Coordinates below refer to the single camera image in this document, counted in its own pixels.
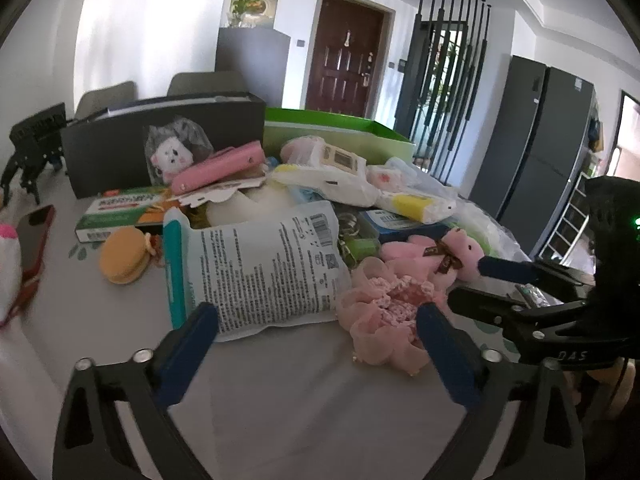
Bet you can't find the red phone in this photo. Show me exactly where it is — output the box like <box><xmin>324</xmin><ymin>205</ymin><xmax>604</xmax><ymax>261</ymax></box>
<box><xmin>14</xmin><ymin>204</ymin><xmax>57</xmax><ymax>288</ymax></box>

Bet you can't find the dark grey cabinet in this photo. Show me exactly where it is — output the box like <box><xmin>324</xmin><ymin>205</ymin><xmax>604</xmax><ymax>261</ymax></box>
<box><xmin>216</xmin><ymin>26</ymin><xmax>292</xmax><ymax>109</ymax></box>

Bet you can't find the black pole screen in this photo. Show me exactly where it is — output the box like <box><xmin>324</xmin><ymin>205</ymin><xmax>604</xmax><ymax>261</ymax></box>
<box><xmin>394</xmin><ymin>0</ymin><xmax>493</xmax><ymax>183</ymax></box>

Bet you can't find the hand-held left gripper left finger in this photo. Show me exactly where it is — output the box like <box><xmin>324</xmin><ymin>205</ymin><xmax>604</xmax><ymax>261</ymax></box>
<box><xmin>52</xmin><ymin>301</ymin><xmax>221</xmax><ymax>480</ymax></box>

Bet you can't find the white plastic packet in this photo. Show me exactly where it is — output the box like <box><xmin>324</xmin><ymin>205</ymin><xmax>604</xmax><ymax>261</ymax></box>
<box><xmin>270</xmin><ymin>136</ymin><xmax>380</xmax><ymax>207</ymax></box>

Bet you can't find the white plush in plastic bag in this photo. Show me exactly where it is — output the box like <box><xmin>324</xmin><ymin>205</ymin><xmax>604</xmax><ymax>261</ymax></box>
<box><xmin>144</xmin><ymin>116</ymin><xmax>216</xmax><ymax>187</ymax></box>

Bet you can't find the black storage box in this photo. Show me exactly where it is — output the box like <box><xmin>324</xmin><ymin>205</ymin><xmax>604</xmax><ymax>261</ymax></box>
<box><xmin>60</xmin><ymin>91</ymin><xmax>267</xmax><ymax>200</ymax></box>

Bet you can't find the grey cloth-covered desktop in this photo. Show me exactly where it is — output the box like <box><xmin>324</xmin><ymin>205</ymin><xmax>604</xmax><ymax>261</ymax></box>
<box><xmin>0</xmin><ymin>175</ymin><xmax>640</xmax><ymax>480</ymax></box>

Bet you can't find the green cardboard box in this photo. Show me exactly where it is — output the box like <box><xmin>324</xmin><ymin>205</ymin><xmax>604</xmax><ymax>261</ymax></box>
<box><xmin>263</xmin><ymin>107</ymin><xmax>417</xmax><ymax>167</ymax></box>

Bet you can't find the pink teddy bear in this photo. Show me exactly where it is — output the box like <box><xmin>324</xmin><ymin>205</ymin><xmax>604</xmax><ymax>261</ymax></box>
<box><xmin>381</xmin><ymin>226</ymin><xmax>495</xmax><ymax>292</ymax></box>

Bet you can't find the pink snap wallet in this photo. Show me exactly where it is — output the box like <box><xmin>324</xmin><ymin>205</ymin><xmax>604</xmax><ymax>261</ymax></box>
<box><xmin>170</xmin><ymin>141</ymin><xmax>266</xmax><ymax>196</ymax></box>

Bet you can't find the yellow white packet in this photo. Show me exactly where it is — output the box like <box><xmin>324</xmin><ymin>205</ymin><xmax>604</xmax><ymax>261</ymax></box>
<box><xmin>375</xmin><ymin>191</ymin><xmax>457</xmax><ymax>225</ymax></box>

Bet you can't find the pink print packet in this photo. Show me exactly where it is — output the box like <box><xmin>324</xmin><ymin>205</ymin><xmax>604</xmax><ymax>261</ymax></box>
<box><xmin>366</xmin><ymin>164</ymin><xmax>417</xmax><ymax>195</ymax></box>

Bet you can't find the white wet wipes packet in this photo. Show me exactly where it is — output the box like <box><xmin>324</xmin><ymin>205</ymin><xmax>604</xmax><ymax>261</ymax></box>
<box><xmin>162</xmin><ymin>200</ymin><xmax>354</xmax><ymax>345</ymax></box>

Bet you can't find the orange macaron keychain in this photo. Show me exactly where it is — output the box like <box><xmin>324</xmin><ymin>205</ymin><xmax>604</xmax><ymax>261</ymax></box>
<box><xmin>98</xmin><ymin>226</ymin><xmax>152</xmax><ymax>286</ymax></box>

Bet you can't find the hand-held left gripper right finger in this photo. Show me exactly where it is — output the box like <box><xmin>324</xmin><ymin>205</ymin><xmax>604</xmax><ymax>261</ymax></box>
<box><xmin>416</xmin><ymin>302</ymin><xmax>587</xmax><ymax>480</ymax></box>

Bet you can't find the white step ladder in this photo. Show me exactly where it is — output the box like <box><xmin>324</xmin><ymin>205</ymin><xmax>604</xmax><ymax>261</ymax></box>
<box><xmin>544</xmin><ymin>170</ymin><xmax>592</xmax><ymax>257</ymax></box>

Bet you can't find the white pink plush toy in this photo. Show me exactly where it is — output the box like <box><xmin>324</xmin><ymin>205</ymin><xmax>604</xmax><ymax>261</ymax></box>
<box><xmin>0</xmin><ymin>220</ymin><xmax>25</xmax><ymax>328</ymax></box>

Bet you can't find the brown door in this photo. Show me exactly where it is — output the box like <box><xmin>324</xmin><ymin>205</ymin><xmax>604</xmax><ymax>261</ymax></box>
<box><xmin>305</xmin><ymin>0</ymin><xmax>396</xmax><ymax>118</ymax></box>

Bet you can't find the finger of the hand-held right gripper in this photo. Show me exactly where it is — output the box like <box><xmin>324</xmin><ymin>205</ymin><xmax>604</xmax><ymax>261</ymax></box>
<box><xmin>477</xmin><ymin>256</ymin><xmax>596</xmax><ymax>287</ymax></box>
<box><xmin>447</xmin><ymin>286</ymin><xmax>589</xmax><ymax>334</ymax></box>

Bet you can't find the clear plastic bag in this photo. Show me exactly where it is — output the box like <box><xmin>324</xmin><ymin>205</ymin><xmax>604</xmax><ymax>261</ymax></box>
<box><xmin>387</xmin><ymin>156</ymin><xmax>531</xmax><ymax>263</ymax></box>

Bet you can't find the green bottle keychain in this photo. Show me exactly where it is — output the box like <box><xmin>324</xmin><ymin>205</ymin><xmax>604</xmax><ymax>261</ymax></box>
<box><xmin>340</xmin><ymin>236</ymin><xmax>382</xmax><ymax>267</ymax></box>

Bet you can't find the blue box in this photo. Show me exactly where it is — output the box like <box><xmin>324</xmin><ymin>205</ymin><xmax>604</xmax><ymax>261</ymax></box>
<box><xmin>359</xmin><ymin>207</ymin><xmax>451</xmax><ymax>247</ymax></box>

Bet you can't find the grey chair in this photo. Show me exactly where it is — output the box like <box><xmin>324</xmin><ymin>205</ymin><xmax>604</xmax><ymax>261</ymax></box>
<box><xmin>166</xmin><ymin>71</ymin><xmax>247</xmax><ymax>97</ymax></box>
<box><xmin>74</xmin><ymin>80</ymin><xmax>138</xmax><ymax>120</ymax></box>

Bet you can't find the green medicine box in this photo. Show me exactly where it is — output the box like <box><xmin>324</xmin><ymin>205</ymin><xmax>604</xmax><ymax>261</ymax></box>
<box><xmin>75</xmin><ymin>186</ymin><xmax>177</xmax><ymax>244</ymax></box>

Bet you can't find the white printed card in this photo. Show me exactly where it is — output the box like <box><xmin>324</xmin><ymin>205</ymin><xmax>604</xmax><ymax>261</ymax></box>
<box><xmin>177</xmin><ymin>177</ymin><xmax>266</xmax><ymax>208</ymax></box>

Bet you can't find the pink flower scrunchie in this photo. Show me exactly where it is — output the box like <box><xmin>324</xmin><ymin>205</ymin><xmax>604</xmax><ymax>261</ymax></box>
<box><xmin>334</xmin><ymin>256</ymin><xmax>453</xmax><ymax>380</ymax></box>

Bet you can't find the potted plant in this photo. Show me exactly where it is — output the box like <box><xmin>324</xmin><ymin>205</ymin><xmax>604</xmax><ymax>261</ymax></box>
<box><xmin>227</xmin><ymin>0</ymin><xmax>279</xmax><ymax>29</ymax></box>

